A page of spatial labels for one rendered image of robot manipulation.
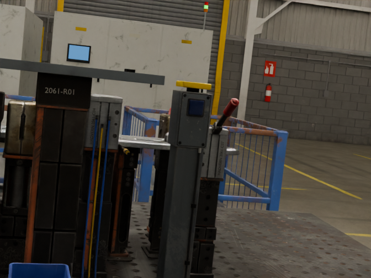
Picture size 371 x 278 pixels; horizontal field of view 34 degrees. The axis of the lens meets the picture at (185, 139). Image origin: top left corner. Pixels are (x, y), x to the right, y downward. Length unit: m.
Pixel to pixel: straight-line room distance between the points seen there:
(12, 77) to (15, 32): 0.65
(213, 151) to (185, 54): 8.06
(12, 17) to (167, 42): 2.27
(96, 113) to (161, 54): 8.06
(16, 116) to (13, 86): 7.94
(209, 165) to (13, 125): 0.45
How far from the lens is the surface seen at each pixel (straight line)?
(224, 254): 1.72
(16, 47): 9.29
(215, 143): 1.41
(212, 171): 1.42
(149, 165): 3.27
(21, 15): 9.31
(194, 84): 1.23
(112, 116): 1.35
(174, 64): 9.42
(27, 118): 1.35
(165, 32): 9.42
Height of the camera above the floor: 1.16
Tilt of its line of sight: 5 degrees down
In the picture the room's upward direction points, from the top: 6 degrees clockwise
